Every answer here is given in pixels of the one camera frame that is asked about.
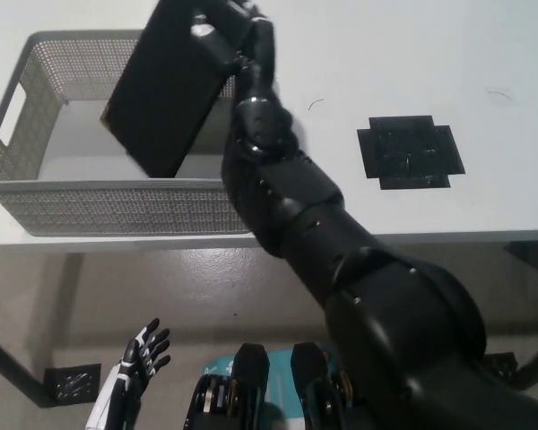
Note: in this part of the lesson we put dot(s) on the black tape patch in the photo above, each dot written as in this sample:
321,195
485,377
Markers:
408,152

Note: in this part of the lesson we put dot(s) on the black notebook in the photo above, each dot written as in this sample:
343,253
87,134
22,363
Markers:
161,103

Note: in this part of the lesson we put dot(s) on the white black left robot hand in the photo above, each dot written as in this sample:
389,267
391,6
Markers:
130,376

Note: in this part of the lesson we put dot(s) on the grey perforated plastic basket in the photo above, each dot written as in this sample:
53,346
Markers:
116,210

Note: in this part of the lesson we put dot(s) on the black table leg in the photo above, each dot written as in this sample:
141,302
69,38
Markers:
13,367

